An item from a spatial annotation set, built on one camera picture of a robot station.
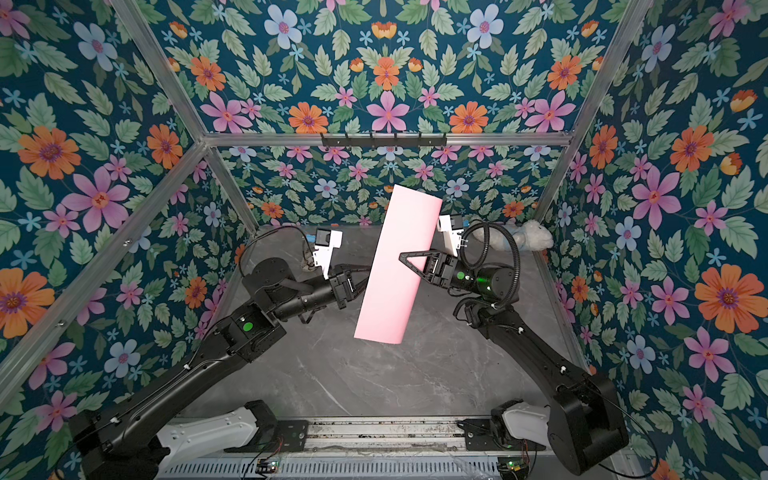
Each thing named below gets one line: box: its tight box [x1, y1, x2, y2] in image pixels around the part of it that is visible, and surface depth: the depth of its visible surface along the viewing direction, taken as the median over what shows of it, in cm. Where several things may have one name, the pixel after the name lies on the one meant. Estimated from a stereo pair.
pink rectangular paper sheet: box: [353, 184, 443, 345], surface depth 56 cm
